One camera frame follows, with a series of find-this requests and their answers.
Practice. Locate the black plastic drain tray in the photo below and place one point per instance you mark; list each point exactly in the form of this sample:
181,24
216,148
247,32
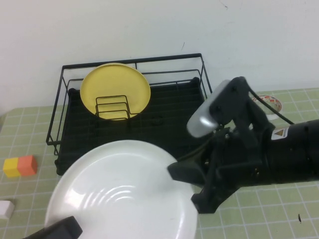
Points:
174,112

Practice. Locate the yellow cube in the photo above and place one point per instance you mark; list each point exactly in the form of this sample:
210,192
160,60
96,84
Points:
10,168

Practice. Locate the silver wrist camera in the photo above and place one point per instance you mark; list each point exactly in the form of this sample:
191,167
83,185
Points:
207,112

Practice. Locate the orange cube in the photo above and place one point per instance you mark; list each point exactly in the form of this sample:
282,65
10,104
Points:
26,165

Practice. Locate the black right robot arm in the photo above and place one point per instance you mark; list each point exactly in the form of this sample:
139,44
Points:
299,149

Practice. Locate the white foam cube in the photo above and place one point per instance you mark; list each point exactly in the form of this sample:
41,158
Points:
5,209

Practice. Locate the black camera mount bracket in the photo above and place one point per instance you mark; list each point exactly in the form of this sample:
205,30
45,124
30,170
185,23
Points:
239,104

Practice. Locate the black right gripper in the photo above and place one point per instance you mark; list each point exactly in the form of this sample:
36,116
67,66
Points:
236,161

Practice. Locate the yellow plate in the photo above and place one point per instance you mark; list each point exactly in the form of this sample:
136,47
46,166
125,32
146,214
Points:
112,82

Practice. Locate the green checked tablecloth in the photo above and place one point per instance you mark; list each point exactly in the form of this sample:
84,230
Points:
274,211

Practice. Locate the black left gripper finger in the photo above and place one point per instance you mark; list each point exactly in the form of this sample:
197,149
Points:
59,229

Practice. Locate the white tape roll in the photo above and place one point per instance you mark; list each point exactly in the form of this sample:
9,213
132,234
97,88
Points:
274,100

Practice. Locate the white ribbed plate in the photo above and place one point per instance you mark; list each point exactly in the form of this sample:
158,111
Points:
119,174

